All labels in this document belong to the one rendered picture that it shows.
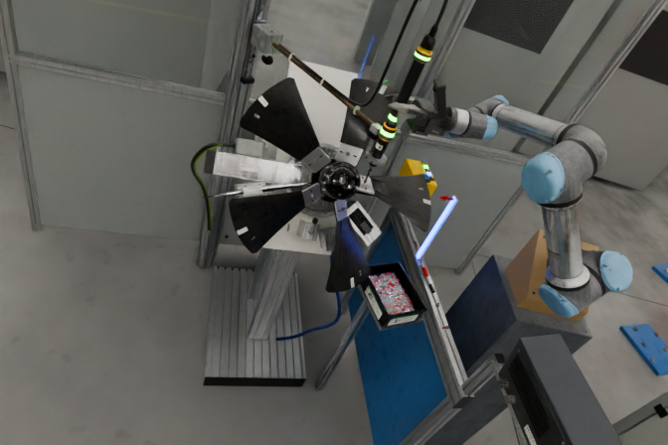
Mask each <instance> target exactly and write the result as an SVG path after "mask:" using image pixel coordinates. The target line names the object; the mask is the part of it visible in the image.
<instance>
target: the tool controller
mask: <svg viewBox="0 0 668 445"><path fill-rule="evenodd" d="M498 374H499V377H500V379H499V380H498V385H499V387H500V388H504V389H505V391H506V393H507V394H506V395H505V396H504V400H505V402H506V403H507V404H511V405H512V408H513V410H514V412H515V415H516V417H517V420H518V422H519V424H520V427H521V429H522V431H523V434H524V436H525V439H526V441H527V443H528V445H622V443H621V441H620V439H619V437H618V436H617V434H616V432H615V430H614V428H613V427H612V425H611V423H610V421H609V420H608V418H607V416H606V414H605V413H604V411H603V409H602V407H601V406H600V404H599V402H598V400H597V399H596V397H595V395H594V393H593V392H592V390H591V388H590V386H589V385H588V383H587V381H586V379H585V377H584V375H583V373H582V371H581V370H580V368H579V366H578V364H577V363H576V361H575V359H574V357H573V356H572V354H571V352H570V350H569V349H568V347H567V345H566V343H565V342H564V340H563V338H562V336H561V335H560V334H555V335H546V336H536V337H526V338H520V339H519V341H518V343H517V344H516V346H515V347H514V349H513V351H512V352H511V354H510V356H509V357H508V359H507V360H506V362H505V364H504V365H503V367H502V369H501V370H500V372H499V373H498Z"/></svg>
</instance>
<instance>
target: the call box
mask: <svg viewBox="0 0 668 445"><path fill-rule="evenodd" d="M421 174H426V171H425V168H424V167H423V164H422V162H421V161H417V160H412V159H406V161H405V163H404V165H403V167H402V169H401V171H400V173H399V176H411V175H421ZM426 183H427V186H428V190H429V194H430V196H431V195H432V193H433V192H434V190H435V188H436V187H437V184H436V182H435V181H432V180H429V181H428V182H426Z"/></svg>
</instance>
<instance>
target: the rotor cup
mask: <svg viewBox="0 0 668 445"><path fill-rule="evenodd" d="M327 166H330V167H329V168H326V167H327ZM340 178H345V179H346V183H345V184H340V182H339V180H340ZM317 181H318V182H319V186H320V192H321V198H320V200H322V201H325V202H329V203H333V202H335V201H337V200H348V199H350V198H352V197H353V196H354V195H355V194H356V193H357V192H358V190H359V188H360V184H361V178H360V174H359V172H358V170H357V169H356V167H354V166H353V165H352V164H350V163H348V162H338V161H335V160H334V159H332V161H331V162H330V163H328V164H327V165H326V166H324V167H323V168H322V169H320V170H319V171H318V172H316V173H313V172H312V173H311V176H310V185H312V184H314V183H315V182H317ZM322 189H325V190H326V191H323V190H322Z"/></svg>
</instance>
